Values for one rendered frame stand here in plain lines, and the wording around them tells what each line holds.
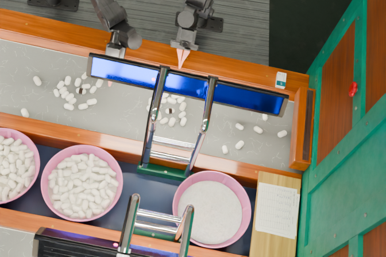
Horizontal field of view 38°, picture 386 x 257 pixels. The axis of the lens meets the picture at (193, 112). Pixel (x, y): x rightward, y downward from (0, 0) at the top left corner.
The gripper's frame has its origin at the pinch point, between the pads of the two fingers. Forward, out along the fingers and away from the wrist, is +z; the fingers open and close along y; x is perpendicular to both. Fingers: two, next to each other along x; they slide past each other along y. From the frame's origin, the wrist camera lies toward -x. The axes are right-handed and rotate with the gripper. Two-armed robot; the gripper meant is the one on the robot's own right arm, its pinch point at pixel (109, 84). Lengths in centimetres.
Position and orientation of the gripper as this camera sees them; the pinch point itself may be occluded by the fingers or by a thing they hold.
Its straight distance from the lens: 198.1
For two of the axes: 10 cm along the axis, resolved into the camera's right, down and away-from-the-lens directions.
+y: 9.8, 2.1, 0.6
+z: -2.2, 9.5, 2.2
